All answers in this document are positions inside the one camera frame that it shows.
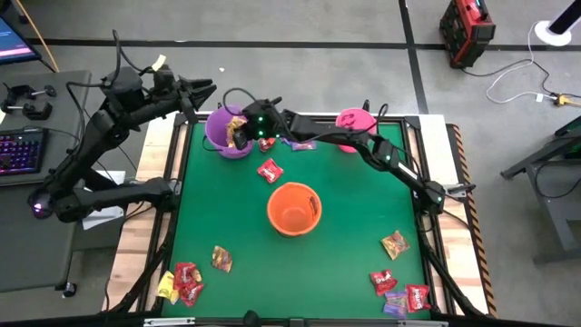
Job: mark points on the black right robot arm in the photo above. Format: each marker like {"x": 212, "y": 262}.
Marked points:
{"x": 345, "y": 136}

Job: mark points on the brown yellow candy packet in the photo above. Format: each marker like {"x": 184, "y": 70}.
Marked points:
{"x": 222, "y": 259}

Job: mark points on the purple jack-o-lantern bucket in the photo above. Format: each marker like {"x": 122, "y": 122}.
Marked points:
{"x": 218, "y": 131}

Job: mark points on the white paper sheet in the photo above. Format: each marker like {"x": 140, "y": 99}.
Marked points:
{"x": 102, "y": 219}

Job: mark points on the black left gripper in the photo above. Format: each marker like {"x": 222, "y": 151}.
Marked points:
{"x": 186, "y": 93}

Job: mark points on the black table frame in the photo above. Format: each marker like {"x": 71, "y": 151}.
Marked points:
{"x": 430, "y": 272}

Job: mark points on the orange plastic halloween bucket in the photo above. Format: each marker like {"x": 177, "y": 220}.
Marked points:
{"x": 290, "y": 209}

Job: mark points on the dark grey metal stand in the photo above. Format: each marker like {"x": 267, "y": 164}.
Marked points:
{"x": 563, "y": 218}

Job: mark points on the red black tool case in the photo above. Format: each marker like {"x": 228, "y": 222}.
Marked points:
{"x": 467, "y": 32}

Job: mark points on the black screw clamp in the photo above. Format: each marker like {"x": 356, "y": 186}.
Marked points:
{"x": 16, "y": 92}
{"x": 38, "y": 111}

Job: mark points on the white round stand base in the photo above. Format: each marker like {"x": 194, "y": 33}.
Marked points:
{"x": 551, "y": 35}

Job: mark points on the grey side desk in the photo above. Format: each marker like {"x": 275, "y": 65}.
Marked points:
{"x": 36, "y": 254}

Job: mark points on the green table mat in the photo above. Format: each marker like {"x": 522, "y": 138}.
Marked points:
{"x": 318, "y": 272}

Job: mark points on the backlit black keyboard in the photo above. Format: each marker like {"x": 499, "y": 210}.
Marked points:
{"x": 22, "y": 152}

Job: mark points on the pink plastic halloween bucket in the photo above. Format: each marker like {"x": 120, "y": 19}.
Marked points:
{"x": 351, "y": 119}

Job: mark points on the black computer mouse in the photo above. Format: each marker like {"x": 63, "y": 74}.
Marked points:
{"x": 40, "y": 210}

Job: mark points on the lit desk screen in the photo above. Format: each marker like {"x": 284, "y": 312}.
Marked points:
{"x": 13, "y": 43}

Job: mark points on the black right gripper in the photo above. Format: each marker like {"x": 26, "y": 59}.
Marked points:
{"x": 265, "y": 118}

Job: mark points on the black yellow hazard tape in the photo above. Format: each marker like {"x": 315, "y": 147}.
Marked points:
{"x": 477, "y": 236}

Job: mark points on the orange yellow candy packet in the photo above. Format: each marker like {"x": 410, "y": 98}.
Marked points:
{"x": 233, "y": 123}
{"x": 395, "y": 244}

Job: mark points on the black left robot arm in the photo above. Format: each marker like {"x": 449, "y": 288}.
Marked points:
{"x": 91, "y": 131}

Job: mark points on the black table camera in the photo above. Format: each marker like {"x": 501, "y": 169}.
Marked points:
{"x": 252, "y": 319}

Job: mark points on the red candy packet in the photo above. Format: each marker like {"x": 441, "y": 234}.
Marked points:
{"x": 186, "y": 274}
{"x": 270, "y": 170}
{"x": 192, "y": 295}
{"x": 383, "y": 281}
{"x": 266, "y": 144}
{"x": 417, "y": 297}

